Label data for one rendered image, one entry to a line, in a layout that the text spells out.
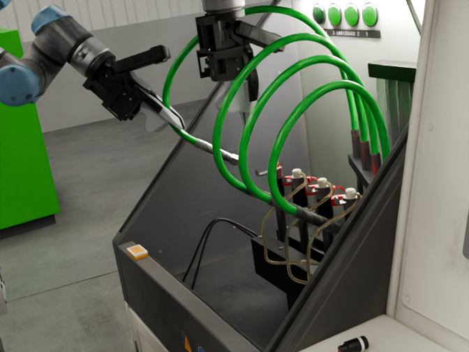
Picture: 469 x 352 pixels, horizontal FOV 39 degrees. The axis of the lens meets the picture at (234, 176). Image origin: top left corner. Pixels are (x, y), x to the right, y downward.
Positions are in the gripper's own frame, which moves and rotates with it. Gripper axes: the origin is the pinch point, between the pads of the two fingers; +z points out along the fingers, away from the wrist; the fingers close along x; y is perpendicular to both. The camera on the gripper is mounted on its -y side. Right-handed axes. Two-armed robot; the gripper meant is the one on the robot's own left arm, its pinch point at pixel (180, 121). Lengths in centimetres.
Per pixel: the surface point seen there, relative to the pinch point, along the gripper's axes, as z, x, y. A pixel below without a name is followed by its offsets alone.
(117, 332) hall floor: 13, -153, 119
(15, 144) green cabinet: -118, -271, 128
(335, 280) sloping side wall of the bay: 38, 33, -3
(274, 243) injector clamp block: 30.0, -0.4, 6.3
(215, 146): 10.3, 18.6, -3.9
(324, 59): 14.8, 17.4, -26.7
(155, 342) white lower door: 25.1, -4.7, 40.9
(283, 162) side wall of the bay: 20.5, -37.7, -2.8
